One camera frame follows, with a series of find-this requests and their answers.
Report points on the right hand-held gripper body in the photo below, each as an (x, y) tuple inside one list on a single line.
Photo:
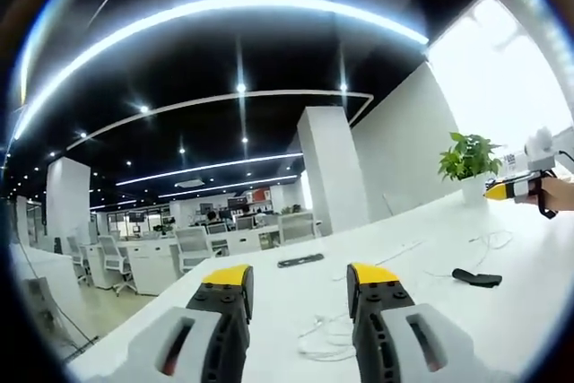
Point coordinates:
[(531, 176)]

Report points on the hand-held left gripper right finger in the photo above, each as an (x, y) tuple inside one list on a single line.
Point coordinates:
[(421, 347)]

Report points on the white mesh office chair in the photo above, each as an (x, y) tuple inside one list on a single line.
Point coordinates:
[(77, 257), (296, 227), (116, 257), (193, 244)]

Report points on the green potted plant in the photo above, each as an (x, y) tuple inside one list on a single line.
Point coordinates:
[(471, 163)]

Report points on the bright window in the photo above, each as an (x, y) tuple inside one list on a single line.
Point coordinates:
[(498, 78)]

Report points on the white square pillar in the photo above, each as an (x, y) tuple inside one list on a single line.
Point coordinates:
[(329, 172), (67, 203)]

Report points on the curved ceiling light strip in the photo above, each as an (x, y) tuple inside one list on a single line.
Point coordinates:
[(215, 8)]

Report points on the white desktop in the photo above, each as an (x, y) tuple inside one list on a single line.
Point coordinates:
[(515, 324)]

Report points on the person's right hand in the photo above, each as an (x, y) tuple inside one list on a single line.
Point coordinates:
[(558, 194)]

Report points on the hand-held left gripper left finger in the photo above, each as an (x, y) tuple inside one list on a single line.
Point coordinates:
[(179, 347)]

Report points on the white office desk row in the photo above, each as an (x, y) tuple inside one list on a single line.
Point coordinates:
[(148, 262)]

